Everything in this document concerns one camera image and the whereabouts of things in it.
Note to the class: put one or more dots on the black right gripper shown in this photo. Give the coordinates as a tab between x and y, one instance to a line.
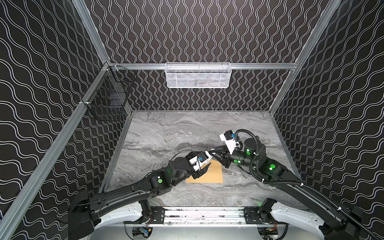
226	157

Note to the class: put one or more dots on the brown paper envelope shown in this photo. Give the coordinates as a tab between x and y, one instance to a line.
214	175

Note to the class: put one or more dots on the white glue stick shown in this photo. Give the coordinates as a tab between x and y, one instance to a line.
204	157

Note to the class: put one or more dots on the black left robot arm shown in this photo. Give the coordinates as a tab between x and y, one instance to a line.
86	209

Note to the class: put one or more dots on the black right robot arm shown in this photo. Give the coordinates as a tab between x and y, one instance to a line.
326	219

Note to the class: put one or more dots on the aluminium back crossbar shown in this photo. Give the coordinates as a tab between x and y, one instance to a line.
233	66

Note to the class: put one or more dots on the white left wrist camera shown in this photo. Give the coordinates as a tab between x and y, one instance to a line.
194	163

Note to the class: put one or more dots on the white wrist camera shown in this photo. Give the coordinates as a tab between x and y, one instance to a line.
194	163
228	138

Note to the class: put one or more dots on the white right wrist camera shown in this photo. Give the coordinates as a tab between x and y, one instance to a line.
228	138

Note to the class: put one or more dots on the white wire mesh basket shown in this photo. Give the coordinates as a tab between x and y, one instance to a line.
198	78

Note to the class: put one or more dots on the black wire basket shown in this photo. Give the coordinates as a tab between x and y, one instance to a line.
109	101

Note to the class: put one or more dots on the aluminium frame corner post right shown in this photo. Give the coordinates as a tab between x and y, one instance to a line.
314	37

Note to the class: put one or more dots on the aluminium frame corner post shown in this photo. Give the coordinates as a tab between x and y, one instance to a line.
91	29
314	37

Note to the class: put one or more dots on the aluminium frame corner post left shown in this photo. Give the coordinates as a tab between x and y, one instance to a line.
91	29

